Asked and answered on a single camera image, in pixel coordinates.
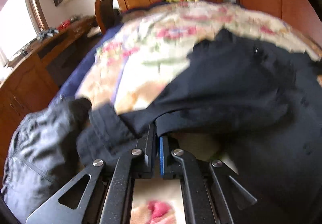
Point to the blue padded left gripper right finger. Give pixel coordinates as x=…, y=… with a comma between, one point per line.
x=210, y=190

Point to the wooden chair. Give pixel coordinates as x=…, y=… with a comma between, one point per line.
x=105, y=14

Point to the navy blue bed sheet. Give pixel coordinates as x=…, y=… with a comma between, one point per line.
x=70, y=87

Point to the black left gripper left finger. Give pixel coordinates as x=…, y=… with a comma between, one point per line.
x=98, y=194

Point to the black device on desk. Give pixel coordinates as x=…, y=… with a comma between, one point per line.
x=47, y=33

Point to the wooden desk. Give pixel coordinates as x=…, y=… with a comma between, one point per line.
x=29, y=87

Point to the grey black folded jacket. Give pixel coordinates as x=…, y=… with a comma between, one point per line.
x=42, y=155

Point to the red item on desk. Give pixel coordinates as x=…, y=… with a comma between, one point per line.
x=64, y=25

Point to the dark navy button coat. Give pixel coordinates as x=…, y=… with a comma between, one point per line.
x=241, y=101

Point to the floral bed blanket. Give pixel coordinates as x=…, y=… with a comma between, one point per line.
x=131, y=69

